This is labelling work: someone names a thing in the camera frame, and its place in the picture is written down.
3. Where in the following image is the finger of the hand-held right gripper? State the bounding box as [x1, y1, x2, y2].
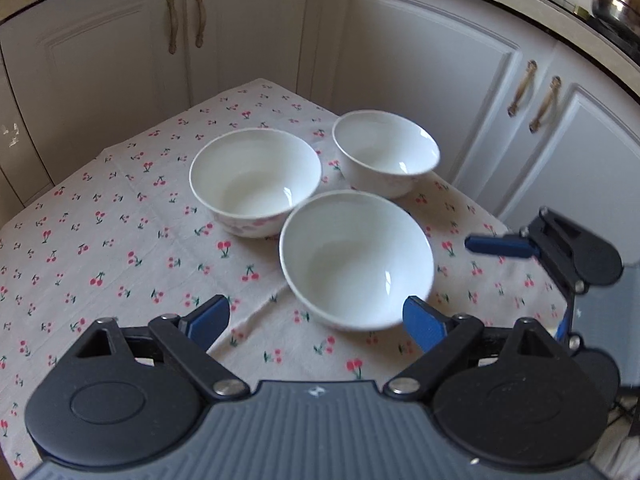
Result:
[555, 309, 584, 354]
[464, 206, 599, 295]

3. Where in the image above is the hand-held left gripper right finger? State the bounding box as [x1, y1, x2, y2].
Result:
[383, 296, 572, 402]

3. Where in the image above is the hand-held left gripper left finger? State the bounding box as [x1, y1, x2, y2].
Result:
[74, 295, 252, 402]

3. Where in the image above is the plain white bowl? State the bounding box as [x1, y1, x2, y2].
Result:
[279, 190, 435, 332]

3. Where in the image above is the large pink floral white bowl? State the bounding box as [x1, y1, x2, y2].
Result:
[189, 128, 323, 239]

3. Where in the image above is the small pink floral white bowl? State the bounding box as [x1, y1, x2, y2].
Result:
[332, 110, 441, 200]

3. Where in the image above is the cherry print tablecloth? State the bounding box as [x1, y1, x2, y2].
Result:
[0, 77, 571, 472]

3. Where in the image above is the beige kitchen countertop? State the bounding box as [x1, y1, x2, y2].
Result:
[0, 0, 640, 92]

